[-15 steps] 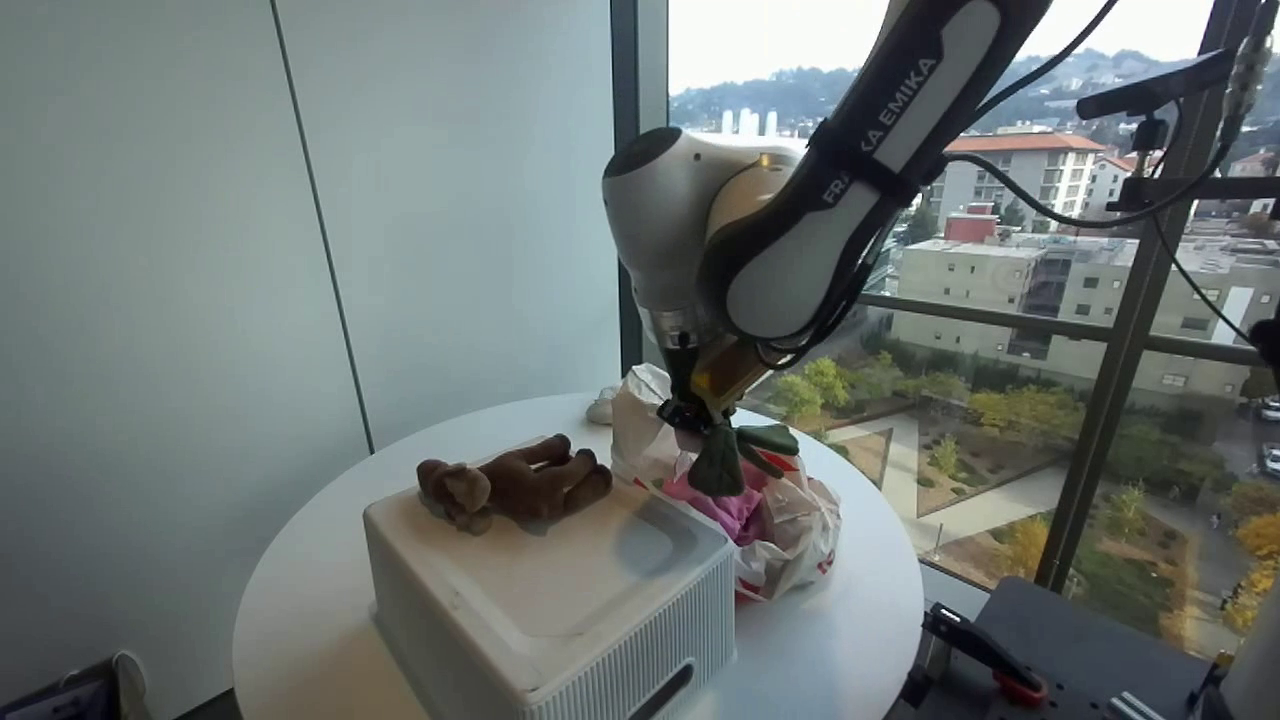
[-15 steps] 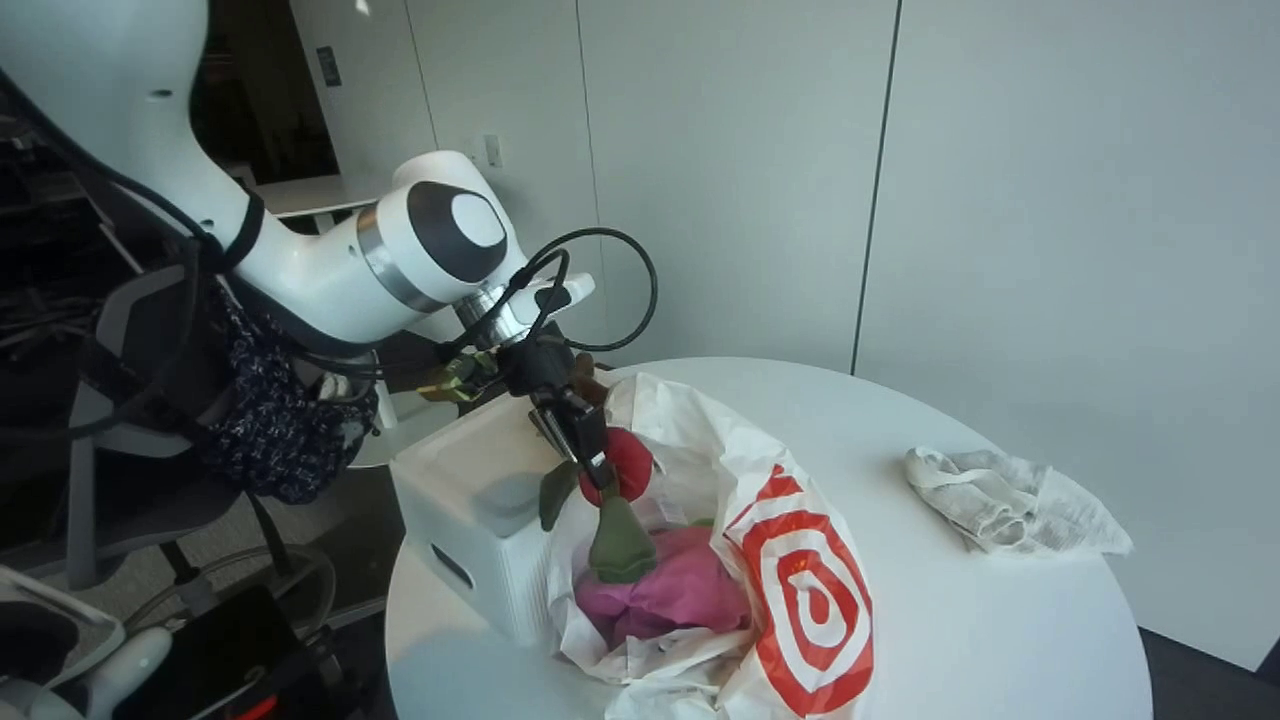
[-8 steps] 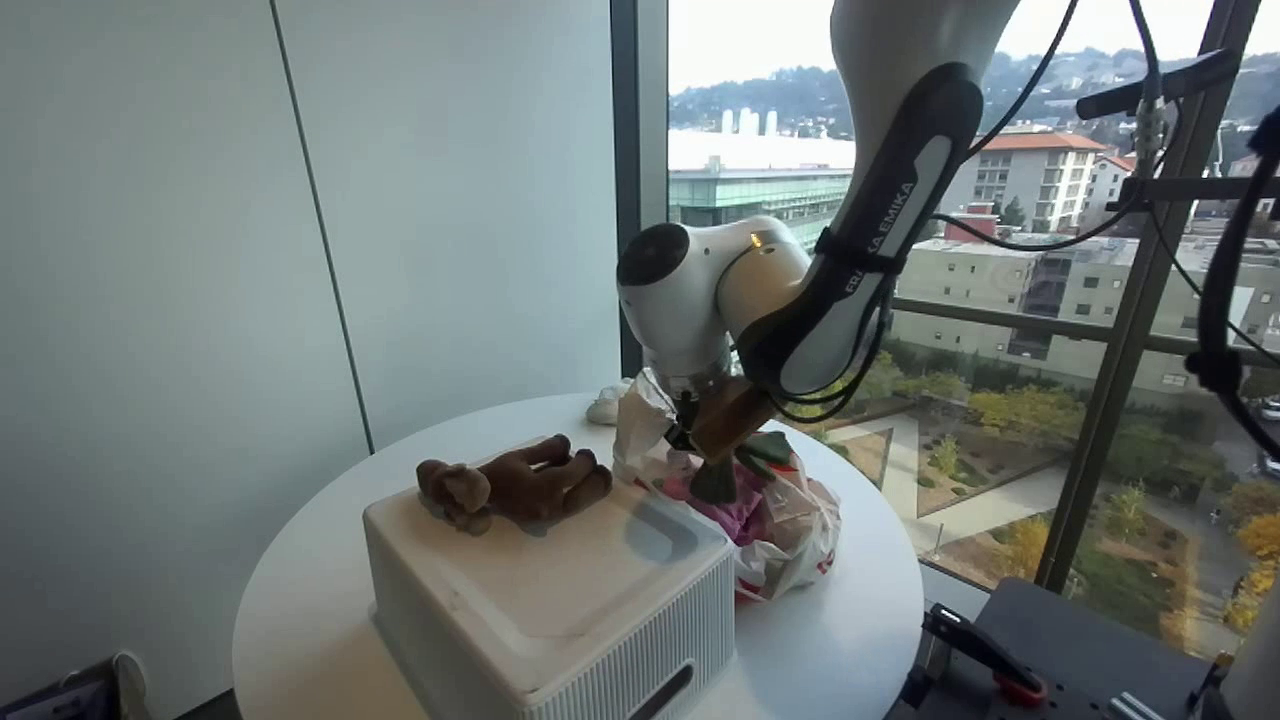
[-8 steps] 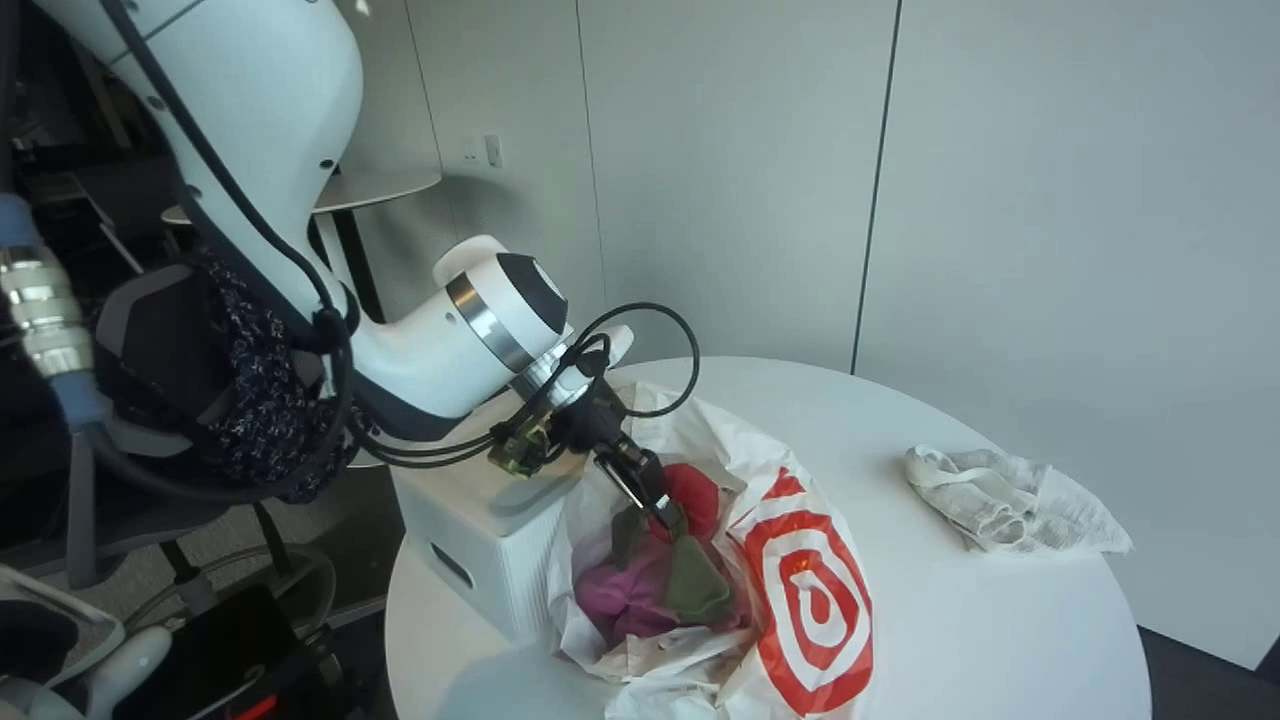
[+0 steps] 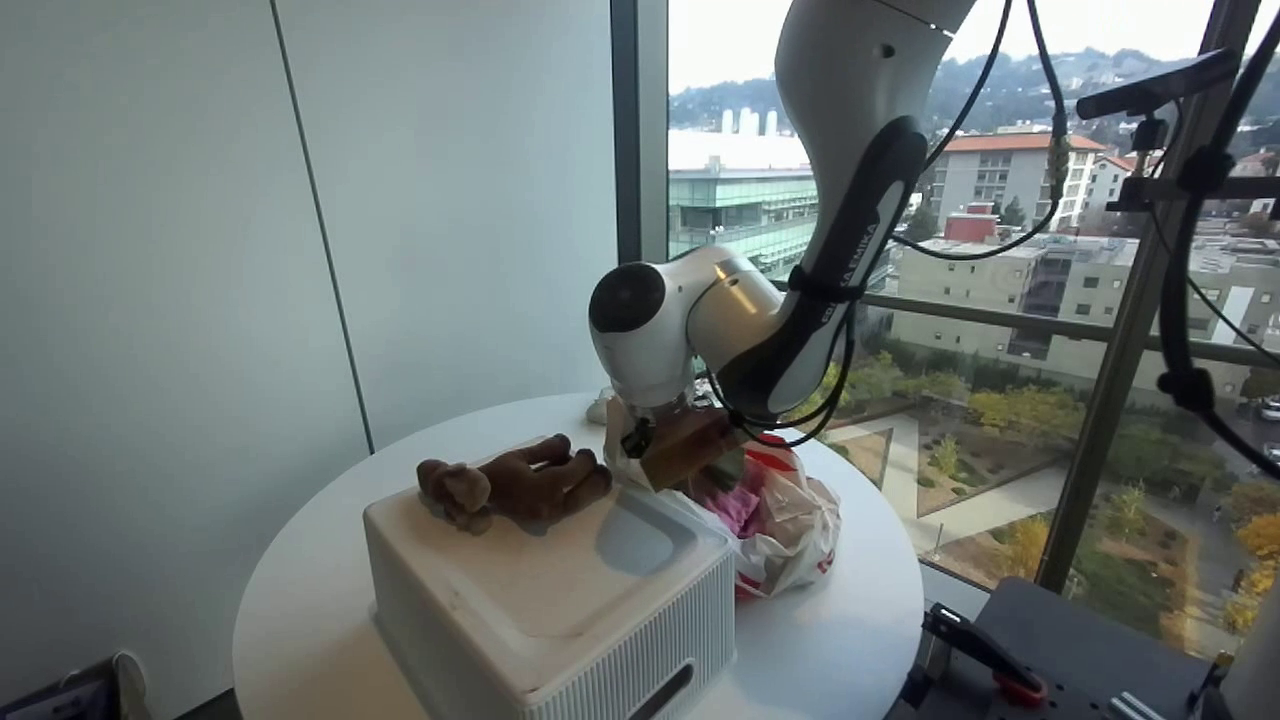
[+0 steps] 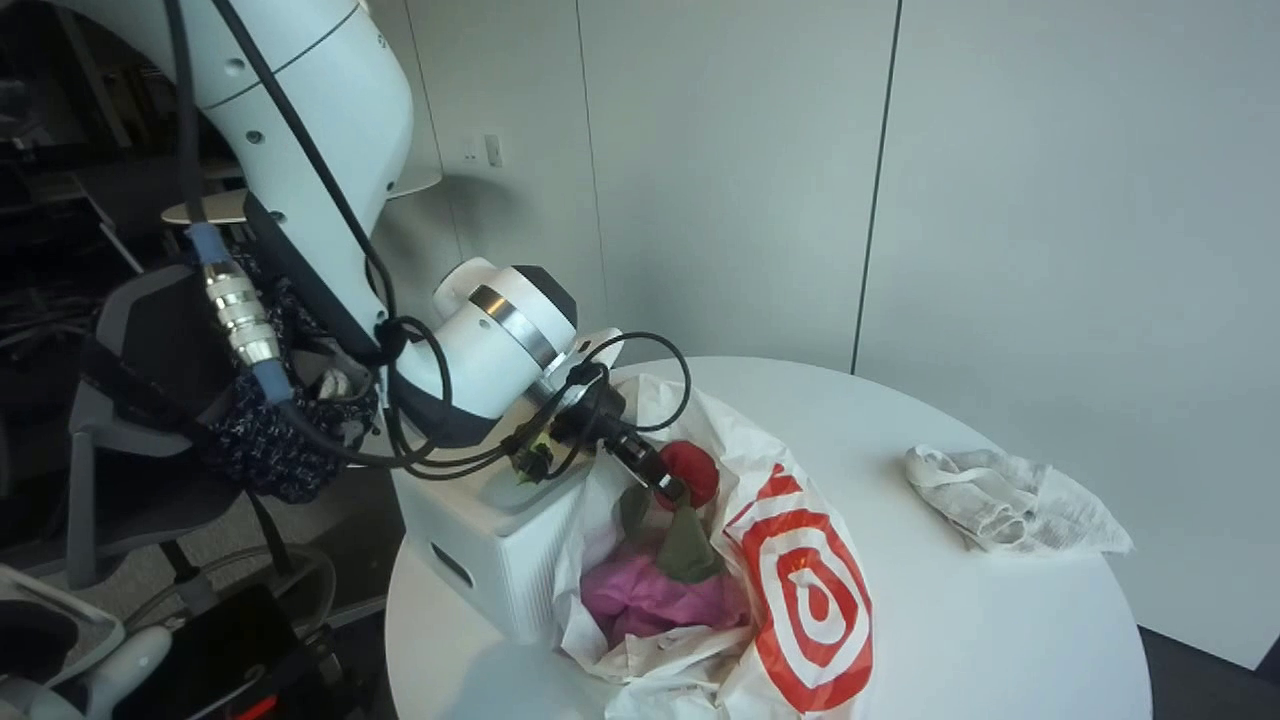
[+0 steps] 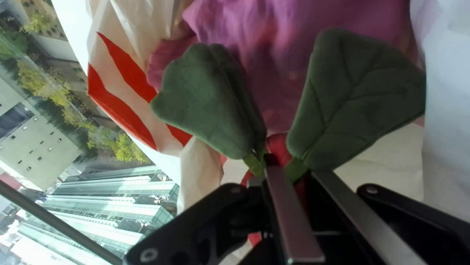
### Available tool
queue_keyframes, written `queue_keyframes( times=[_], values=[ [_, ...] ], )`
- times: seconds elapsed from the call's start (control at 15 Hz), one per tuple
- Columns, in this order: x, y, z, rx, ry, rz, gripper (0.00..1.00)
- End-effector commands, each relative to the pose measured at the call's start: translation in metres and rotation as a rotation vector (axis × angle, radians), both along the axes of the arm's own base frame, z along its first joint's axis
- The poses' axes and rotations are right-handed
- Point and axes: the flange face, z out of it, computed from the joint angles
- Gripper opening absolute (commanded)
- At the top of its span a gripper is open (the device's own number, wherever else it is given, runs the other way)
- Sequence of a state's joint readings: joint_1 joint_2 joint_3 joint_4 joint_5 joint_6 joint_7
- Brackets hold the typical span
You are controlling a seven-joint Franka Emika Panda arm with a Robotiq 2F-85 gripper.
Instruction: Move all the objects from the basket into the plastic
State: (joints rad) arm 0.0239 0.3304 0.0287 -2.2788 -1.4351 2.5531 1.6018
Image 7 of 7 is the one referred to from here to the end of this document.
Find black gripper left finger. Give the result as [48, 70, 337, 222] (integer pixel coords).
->
[262, 164, 325, 265]

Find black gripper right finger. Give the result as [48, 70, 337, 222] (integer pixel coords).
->
[308, 169, 428, 265]

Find red radish plush green leaves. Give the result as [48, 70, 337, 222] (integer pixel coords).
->
[148, 27, 427, 250]

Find pink cloth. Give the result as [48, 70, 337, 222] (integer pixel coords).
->
[145, 0, 419, 136]

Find white plastic bag red rings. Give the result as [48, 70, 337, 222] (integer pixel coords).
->
[83, 0, 470, 214]

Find dark window transom bar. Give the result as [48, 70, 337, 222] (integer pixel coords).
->
[0, 179, 123, 265]

